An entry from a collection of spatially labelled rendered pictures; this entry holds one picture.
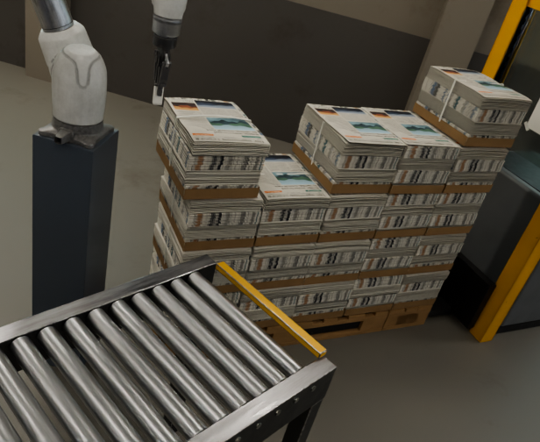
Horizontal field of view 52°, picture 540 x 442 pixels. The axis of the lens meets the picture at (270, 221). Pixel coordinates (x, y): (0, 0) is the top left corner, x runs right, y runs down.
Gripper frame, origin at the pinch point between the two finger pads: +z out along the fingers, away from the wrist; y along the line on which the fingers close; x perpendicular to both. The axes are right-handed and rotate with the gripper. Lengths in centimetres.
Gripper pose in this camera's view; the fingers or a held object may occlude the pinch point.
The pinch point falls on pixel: (158, 94)
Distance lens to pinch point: 195.3
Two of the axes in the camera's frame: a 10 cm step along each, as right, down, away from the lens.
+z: -2.2, 8.3, 5.1
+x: -8.9, 0.4, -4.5
